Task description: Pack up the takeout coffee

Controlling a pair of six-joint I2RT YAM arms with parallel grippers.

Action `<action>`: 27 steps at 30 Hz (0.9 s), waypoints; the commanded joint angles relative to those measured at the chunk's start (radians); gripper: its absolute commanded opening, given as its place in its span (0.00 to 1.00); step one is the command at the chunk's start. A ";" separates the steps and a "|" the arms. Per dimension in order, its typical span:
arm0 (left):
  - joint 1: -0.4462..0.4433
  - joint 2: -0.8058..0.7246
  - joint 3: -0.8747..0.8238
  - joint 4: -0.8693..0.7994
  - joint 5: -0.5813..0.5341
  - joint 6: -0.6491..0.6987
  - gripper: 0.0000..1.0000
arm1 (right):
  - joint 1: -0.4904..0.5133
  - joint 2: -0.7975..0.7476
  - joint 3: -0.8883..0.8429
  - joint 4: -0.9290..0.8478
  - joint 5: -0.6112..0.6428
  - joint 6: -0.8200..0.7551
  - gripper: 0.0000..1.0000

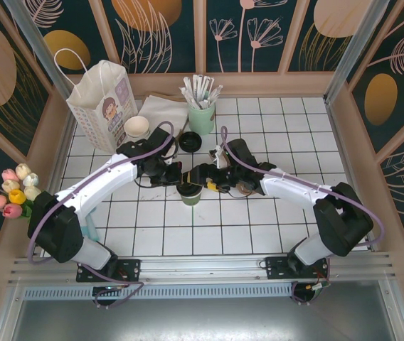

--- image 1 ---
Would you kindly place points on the black plastic cup lid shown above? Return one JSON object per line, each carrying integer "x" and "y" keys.
{"x": 190, "y": 141}
{"x": 189, "y": 190}

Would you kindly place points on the brown cardboard cup carrier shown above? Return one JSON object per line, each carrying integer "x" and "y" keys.
{"x": 248, "y": 190}

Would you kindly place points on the paper straw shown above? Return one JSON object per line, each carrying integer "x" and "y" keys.
{"x": 187, "y": 96}
{"x": 207, "y": 90}
{"x": 214, "y": 95}
{"x": 189, "y": 91}
{"x": 197, "y": 89}
{"x": 202, "y": 89}

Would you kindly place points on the white cartoon print paper bag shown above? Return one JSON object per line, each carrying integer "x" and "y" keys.
{"x": 95, "y": 106}

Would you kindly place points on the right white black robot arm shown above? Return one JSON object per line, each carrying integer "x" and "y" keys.
{"x": 294, "y": 188}

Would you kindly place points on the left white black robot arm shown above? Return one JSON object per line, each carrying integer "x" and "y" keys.
{"x": 99, "y": 181}

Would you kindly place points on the mint green straw holder cup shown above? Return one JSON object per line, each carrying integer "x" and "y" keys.
{"x": 201, "y": 120}

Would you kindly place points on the white tulip flower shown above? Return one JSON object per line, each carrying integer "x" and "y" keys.
{"x": 31, "y": 179}
{"x": 22, "y": 170}
{"x": 33, "y": 192}

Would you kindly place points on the grey metal sheet panel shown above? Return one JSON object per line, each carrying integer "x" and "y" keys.
{"x": 202, "y": 319}

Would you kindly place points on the green tulip leaves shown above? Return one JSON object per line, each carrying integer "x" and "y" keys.
{"x": 27, "y": 209}

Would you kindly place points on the yellow tulip flower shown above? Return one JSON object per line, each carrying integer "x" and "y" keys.
{"x": 16, "y": 196}

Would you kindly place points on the cream tulip flower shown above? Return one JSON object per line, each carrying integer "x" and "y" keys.
{"x": 10, "y": 185}

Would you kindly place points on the red pink tulip flower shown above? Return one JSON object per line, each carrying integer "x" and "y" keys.
{"x": 11, "y": 210}

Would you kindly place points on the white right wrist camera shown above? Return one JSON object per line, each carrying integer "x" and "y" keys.
{"x": 220, "y": 158}

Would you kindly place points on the aluminium front rail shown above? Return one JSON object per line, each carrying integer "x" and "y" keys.
{"x": 202, "y": 266}

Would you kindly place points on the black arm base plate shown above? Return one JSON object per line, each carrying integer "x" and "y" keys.
{"x": 276, "y": 268}
{"x": 131, "y": 270}

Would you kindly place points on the aluminium frame post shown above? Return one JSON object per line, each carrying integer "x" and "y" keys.
{"x": 359, "y": 53}
{"x": 46, "y": 60}

